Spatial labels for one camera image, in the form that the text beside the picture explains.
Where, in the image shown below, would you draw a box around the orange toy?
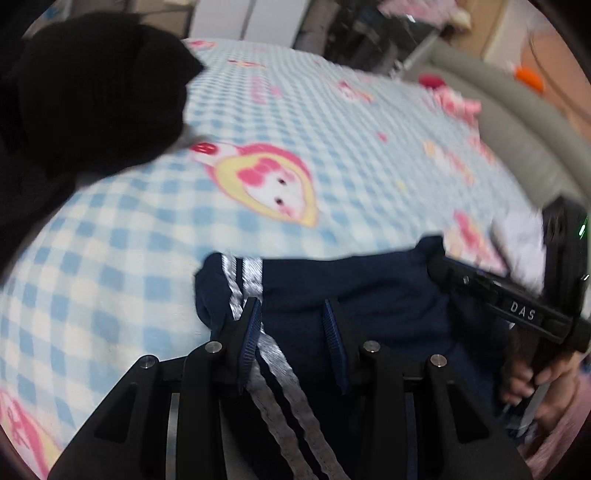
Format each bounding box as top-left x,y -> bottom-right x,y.
515,65 -> 546,96

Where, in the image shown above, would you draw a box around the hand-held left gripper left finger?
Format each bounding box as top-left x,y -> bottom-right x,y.
48,298 -> 264,480

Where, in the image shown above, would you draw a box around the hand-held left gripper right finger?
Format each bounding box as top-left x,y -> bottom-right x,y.
323,299 -> 532,480

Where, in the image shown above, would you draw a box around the navy pants with silver stripes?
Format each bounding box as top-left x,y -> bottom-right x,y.
193,235 -> 527,480

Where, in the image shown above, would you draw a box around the person's right hand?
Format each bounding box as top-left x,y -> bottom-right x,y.
501,348 -> 585,430

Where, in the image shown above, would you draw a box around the dark cluttered furniture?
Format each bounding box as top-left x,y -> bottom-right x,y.
295,0 -> 445,80

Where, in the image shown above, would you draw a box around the folded white cloth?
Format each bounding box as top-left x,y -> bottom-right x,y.
489,208 -> 548,294

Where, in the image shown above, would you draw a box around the white cabinet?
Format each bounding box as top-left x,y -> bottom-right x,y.
189,0 -> 320,48

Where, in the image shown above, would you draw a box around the pink plush toy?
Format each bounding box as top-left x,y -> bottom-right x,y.
431,85 -> 483,123

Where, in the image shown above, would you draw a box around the pink cloth pile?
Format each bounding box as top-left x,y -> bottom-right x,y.
378,0 -> 465,16

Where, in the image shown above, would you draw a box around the grey padded bed frame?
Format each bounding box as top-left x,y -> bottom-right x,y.
406,44 -> 591,219

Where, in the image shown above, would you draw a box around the blue checked cartoon blanket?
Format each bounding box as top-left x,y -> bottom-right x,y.
0,37 -> 544,480

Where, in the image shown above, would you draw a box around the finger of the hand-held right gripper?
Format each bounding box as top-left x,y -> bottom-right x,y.
427,255 -> 500,302

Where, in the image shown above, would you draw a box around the black knit garment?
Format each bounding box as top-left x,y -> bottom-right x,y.
0,11 -> 206,283

